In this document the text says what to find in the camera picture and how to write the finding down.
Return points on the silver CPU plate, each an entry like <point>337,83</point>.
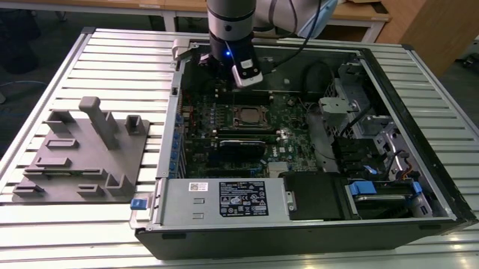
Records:
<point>250,115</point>

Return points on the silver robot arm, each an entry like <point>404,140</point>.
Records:
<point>230,22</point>

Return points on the black graphics card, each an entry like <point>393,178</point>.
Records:
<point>240,152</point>

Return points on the perforated metal drive cage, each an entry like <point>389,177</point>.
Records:
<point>337,105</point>

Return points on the green motherboard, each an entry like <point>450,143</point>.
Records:
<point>296,143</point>

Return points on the grey metal support bar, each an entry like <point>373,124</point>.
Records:
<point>318,140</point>

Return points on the small silver heat sink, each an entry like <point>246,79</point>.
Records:
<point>280,166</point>

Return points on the black disk bay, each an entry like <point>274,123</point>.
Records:
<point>356,151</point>

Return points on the silver power supply unit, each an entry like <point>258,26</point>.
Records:
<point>179,201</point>

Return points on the blue case latch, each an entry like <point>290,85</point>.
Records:
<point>138,204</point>

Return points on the grey parts rack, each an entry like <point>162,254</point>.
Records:
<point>75,179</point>

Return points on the wooden cabinet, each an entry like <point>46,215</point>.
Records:
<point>438,28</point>

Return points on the hard disk in blue carrier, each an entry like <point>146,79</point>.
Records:
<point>364,187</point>

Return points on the black PC case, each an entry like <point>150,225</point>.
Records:
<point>262,241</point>

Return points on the black chair base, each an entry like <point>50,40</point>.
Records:
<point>473,60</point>

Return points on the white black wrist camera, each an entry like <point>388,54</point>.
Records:
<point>248,75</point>

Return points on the wooden desk white frame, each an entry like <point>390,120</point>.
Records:
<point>113,2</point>
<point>360,13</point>

